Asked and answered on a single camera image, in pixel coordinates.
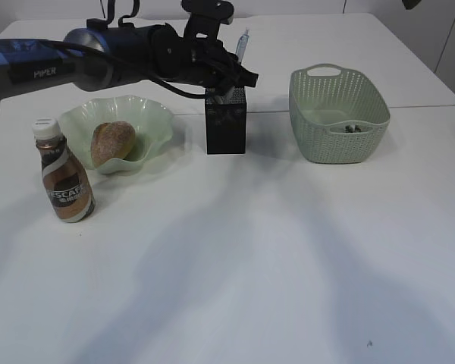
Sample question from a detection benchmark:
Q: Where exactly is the blue-grey grip pen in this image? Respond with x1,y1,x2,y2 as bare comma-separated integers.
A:
235,28,249,64

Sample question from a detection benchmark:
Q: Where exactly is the sugar-dusted bread roll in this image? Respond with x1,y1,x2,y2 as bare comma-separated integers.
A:
90,121,136,168

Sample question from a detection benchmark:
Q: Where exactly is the blue silver wrist camera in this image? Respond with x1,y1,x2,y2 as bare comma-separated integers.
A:
181,0,234,42

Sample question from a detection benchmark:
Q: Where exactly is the black pen holder box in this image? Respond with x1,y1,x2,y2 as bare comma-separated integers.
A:
205,87,247,155

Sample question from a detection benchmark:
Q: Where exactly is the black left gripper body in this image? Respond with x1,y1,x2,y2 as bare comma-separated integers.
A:
136,23,259,89

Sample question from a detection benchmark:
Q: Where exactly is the green plastic woven basket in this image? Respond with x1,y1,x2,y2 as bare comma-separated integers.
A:
289,64,391,165

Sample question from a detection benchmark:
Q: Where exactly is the beige grip pen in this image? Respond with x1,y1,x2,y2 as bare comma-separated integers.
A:
212,88,234,105

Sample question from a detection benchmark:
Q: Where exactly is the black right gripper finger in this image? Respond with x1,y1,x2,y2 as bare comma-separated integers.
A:
402,0,422,10

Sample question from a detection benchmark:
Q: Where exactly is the green wavy glass plate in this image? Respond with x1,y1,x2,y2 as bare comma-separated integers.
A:
58,95,174,174

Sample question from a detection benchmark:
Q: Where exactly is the grey paper ball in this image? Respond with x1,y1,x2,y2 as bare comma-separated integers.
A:
340,124,364,133

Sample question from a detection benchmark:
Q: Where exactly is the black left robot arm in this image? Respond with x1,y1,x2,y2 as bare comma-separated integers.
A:
0,24,259,101

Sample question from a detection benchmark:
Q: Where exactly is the Nescafe coffee bottle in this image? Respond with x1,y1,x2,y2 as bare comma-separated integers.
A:
32,118,96,223

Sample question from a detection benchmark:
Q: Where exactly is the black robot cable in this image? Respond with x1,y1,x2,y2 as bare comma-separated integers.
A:
0,0,209,100

